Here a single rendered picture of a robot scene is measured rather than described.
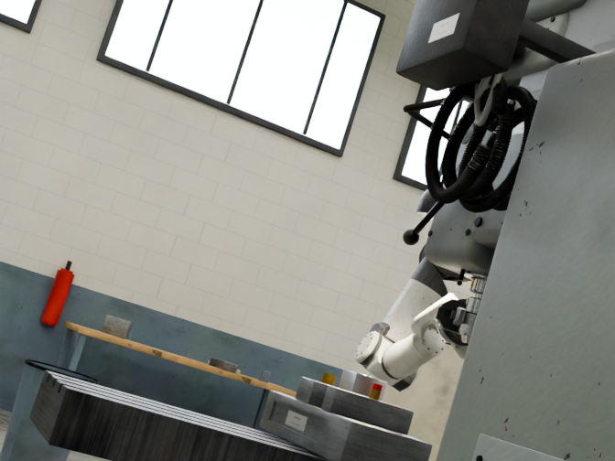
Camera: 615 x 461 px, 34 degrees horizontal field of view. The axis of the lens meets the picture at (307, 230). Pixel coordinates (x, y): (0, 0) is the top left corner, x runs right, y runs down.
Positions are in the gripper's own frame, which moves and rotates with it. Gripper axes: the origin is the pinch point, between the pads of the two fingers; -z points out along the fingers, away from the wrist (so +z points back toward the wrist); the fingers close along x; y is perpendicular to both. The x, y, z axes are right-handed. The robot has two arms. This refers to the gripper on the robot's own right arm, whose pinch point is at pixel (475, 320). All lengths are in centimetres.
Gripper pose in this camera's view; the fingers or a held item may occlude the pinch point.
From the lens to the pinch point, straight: 181.2
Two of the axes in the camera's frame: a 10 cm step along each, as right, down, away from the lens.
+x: 9.6, 2.9, -0.4
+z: 0.0, 1.2, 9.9
